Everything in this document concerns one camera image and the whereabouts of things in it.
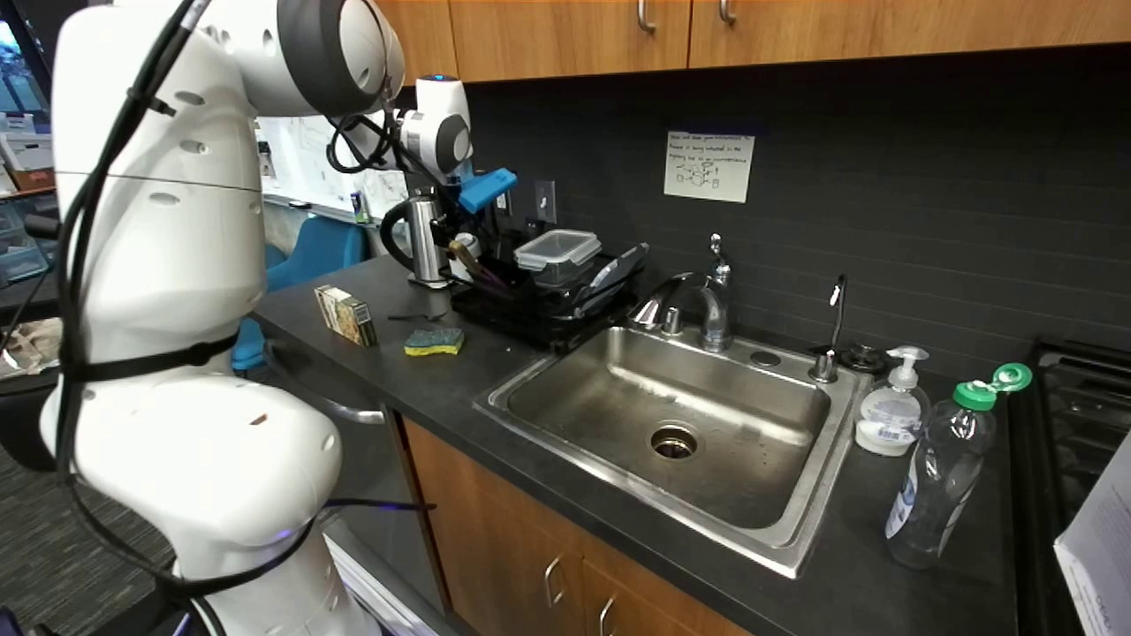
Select white pump soap bottle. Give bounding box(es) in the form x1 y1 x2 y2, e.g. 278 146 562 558
851 338 934 459

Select black wire dish rack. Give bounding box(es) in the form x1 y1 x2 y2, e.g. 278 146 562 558
444 233 649 356

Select yellow green sponge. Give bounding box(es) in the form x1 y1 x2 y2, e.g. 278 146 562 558
398 319 468 359

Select small chrome side tap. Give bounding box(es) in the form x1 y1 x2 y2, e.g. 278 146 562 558
811 270 851 382

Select wooden upper cabinets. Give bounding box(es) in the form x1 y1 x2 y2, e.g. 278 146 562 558
375 0 1131 89

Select stainless dishwasher front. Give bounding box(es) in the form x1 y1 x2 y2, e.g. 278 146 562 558
250 338 455 636

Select wooden lower cabinets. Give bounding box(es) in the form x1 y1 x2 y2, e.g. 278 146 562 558
398 416 755 636

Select whiteboard with photos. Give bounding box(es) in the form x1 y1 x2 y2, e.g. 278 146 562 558
250 108 411 221

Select chrome kitchen faucet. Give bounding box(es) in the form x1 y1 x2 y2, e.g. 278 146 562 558
625 226 735 353

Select clear dish soap bottle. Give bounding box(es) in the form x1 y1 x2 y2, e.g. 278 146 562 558
883 374 1002 573

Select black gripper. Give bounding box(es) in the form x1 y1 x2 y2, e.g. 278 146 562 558
443 187 500 242

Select stainless steel sink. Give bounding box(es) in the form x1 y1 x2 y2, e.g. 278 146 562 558
471 322 877 580

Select black bottle blue band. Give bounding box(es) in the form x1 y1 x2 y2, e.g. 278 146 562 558
471 208 521 285

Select black gas stove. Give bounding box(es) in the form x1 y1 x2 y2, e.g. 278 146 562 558
1007 333 1131 636

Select white paper wall notice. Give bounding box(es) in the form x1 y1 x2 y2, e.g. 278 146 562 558
661 122 761 204

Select green bottle cap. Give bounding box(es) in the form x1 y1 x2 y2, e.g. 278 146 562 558
987 356 1036 395

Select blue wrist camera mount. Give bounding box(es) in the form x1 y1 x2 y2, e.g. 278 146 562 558
455 167 521 220

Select black round sink stopper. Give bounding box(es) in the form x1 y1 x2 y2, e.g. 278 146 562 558
843 338 893 374

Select clear plastic food container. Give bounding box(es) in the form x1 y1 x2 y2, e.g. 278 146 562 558
514 226 603 274

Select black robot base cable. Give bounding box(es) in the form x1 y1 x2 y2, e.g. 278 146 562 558
316 494 435 520

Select steel electric kettle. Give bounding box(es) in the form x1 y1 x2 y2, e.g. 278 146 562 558
378 191 451 293

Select blue chair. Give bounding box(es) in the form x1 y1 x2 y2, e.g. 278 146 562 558
226 214 369 382

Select wooden cabinets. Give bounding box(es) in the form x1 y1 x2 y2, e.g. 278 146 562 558
375 0 1131 89
398 416 755 636

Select cardboard box white sheet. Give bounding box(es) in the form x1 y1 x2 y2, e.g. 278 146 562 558
1050 427 1131 636

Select grey plastic lid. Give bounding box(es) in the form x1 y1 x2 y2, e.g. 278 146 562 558
582 240 649 297

